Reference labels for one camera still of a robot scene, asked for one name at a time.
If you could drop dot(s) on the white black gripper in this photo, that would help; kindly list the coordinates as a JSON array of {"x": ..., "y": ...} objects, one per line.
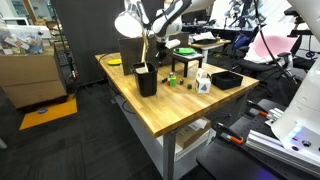
[{"x": 162, "y": 44}]

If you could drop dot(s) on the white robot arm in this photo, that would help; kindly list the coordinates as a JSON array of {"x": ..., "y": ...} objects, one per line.
[{"x": 168, "y": 22}]

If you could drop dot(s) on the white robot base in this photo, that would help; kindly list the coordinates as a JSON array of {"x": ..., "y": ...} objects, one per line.
[{"x": 298, "y": 129}]

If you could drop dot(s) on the beige articulated desk lamp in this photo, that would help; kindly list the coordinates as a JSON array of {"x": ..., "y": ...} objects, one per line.
[{"x": 131, "y": 23}]

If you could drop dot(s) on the small black stool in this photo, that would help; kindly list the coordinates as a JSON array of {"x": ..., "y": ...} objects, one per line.
[{"x": 185, "y": 62}]

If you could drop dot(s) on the green plate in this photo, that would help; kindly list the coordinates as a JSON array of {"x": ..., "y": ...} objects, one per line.
[{"x": 184, "y": 51}]

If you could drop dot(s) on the black trash bin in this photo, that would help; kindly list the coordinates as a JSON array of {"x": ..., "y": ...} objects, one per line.
[{"x": 146, "y": 83}]

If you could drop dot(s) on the small rubiks cube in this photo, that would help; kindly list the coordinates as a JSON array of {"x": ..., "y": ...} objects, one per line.
[{"x": 181, "y": 81}]

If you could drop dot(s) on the dark wooden back board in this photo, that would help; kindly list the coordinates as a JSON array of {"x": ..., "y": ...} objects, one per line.
[{"x": 131, "y": 50}]

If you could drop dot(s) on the white kitchen scale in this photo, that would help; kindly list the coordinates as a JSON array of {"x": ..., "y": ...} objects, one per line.
[{"x": 189, "y": 56}]

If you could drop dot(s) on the small green cube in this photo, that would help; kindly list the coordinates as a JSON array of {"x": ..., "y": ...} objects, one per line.
[{"x": 189, "y": 86}]

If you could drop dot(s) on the white carton box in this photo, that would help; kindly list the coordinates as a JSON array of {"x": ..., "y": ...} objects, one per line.
[{"x": 203, "y": 81}]

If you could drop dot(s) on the yellow disc on table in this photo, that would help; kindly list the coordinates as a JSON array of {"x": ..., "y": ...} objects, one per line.
[{"x": 114, "y": 62}]

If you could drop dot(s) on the black fabric tray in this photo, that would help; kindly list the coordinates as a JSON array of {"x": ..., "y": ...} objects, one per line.
[{"x": 226, "y": 80}]

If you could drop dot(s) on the cardboard box under table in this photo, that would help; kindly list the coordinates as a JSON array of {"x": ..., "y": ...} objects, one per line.
[{"x": 190, "y": 133}]

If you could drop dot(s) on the black office chair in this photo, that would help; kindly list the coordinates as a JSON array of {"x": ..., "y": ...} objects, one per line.
[{"x": 271, "y": 48}]

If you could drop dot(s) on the wooden cabinet with clutter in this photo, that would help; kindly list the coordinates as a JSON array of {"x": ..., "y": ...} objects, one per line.
[{"x": 29, "y": 72}]

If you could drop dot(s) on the orange handled clamp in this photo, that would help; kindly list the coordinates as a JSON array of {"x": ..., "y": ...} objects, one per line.
[
  {"x": 231, "y": 135},
  {"x": 259, "y": 108}
]

